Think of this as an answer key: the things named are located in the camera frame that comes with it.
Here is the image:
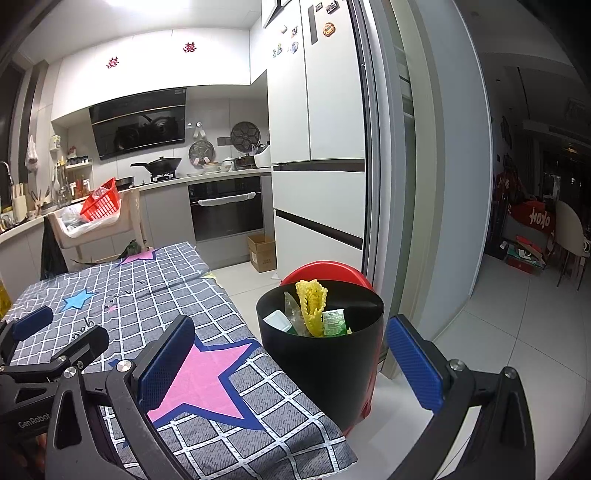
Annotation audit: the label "white printed carton box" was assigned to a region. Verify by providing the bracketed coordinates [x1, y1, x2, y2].
[263, 309, 293, 333]

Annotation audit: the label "black wok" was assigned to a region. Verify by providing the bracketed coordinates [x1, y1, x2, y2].
[130, 156, 184, 176]

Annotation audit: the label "yellow mesh scrubber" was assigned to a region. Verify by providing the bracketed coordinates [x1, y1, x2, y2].
[295, 279, 329, 338]

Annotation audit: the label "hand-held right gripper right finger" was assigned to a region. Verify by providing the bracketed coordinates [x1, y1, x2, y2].
[385, 315, 536, 480]

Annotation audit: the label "white spice rack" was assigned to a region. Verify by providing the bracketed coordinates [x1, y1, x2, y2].
[64, 154, 96, 195]

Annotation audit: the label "red plastic basket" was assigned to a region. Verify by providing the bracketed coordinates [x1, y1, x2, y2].
[79, 178, 122, 223]

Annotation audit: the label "black range hood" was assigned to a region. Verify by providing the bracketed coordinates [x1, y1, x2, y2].
[88, 87, 188, 162]

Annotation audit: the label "black kitchen faucet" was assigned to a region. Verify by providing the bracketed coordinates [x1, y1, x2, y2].
[0, 161, 13, 208]

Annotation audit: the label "clear plastic wrap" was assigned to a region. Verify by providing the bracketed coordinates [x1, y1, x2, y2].
[283, 292, 306, 334]

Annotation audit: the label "beige baby chair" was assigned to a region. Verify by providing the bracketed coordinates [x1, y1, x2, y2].
[48, 186, 149, 265]

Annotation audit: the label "grey checked star tablecloth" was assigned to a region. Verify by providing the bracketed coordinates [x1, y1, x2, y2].
[0, 241, 359, 480]

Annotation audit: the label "red printed box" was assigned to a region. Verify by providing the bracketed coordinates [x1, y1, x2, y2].
[507, 200, 557, 239]

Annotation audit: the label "cardboard box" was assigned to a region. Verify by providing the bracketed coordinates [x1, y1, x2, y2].
[246, 233, 278, 274]

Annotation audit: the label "beige round-back chair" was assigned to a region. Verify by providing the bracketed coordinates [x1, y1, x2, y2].
[551, 200, 590, 289]

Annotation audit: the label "green and white box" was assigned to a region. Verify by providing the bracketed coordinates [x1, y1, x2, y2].
[321, 309, 348, 337]

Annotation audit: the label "black trash bin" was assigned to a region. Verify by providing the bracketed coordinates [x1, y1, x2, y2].
[256, 279, 385, 428]

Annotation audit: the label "white knife block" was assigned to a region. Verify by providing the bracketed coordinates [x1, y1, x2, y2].
[11, 183, 29, 220]

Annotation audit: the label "white wall cabinets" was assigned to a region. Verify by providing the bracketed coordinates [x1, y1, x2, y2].
[50, 28, 269, 123]

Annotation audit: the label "dark hanging cloth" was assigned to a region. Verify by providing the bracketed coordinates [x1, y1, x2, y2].
[40, 214, 69, 280]

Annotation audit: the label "red plastic stool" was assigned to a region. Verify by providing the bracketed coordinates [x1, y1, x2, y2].
[279, 260, 378, 435]

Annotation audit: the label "dark round steamer rack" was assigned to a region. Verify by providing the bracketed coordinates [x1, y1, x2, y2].
[229, 120, 262, 151]

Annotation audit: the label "white refrigerator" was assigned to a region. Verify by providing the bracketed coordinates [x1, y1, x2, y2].
[266, 0, 370, 278]

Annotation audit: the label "group of fridge magnets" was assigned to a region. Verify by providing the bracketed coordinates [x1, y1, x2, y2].
[272, 0, 341, 59]

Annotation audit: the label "silver round steamer rack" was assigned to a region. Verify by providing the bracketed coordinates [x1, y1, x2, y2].
[188, 140, 216, 167]

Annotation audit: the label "black built-in oven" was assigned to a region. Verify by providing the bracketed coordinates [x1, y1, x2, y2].
[187, 175, 264, 243]

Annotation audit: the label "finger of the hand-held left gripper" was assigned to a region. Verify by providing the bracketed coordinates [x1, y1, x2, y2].
[60, 326, 110, 371]
[0, 305, 54, 366]

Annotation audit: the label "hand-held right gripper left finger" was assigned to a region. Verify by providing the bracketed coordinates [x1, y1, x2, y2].
[46, 315, 195, 480]

